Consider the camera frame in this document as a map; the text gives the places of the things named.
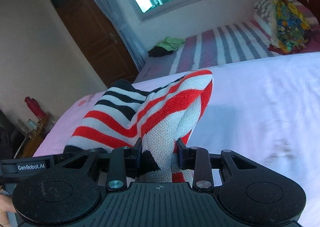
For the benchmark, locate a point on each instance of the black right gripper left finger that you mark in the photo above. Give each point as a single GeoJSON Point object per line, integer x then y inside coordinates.
{"type": "Point", "coordinates": [123, 159]}

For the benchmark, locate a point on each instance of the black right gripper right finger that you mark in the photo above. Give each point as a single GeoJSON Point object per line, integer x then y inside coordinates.
{"type": "Point", "coordinates": [198, 160]}

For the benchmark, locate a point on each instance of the red black white striped sweater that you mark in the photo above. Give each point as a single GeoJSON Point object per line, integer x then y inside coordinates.
{"type": "Point", "coordinates": [159, 118]}

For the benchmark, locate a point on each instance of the person's left hand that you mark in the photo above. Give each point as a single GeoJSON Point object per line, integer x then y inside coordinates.
{"type": "Point", "coordinates": [6, 206]}

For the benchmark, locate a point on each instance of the wooden side table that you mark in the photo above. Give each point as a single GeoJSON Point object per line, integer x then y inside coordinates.
{"type": "Point", "coordinates": [35, 137]}

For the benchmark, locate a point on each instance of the pink floral bed sheet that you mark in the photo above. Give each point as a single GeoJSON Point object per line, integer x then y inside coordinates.
{"type": "Point", "coordinates": [268, 111]}

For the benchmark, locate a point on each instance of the red bottle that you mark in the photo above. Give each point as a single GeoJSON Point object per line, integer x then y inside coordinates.
{"type": "Point", "coordinates": [35, 108]}

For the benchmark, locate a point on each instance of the brown wooden door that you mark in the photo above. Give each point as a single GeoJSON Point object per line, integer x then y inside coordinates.
{"type": "Point", "coordinates": [98, 40]}

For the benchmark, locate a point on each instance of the black cloth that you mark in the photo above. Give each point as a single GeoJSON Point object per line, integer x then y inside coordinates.
{"type": "Point", "coordinates": [157, 51]}

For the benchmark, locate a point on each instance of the green cloth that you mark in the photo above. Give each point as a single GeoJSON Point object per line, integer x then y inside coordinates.
{"type": "Point", "coordinates": [171, 44]}

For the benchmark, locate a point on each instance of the striped purple white bed sheet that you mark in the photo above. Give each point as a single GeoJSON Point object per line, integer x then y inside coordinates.
{"type": "Point", "coordinates": [222, 45]}

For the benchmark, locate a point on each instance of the colourful patterned pillow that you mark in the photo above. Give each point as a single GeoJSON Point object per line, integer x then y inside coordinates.
{"type": "Point", "coordinates": [289, 27]}

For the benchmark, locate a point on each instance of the striped pillow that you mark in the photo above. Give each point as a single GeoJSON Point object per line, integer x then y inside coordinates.
{"type": "Point", "coordinates": [262, 14]}

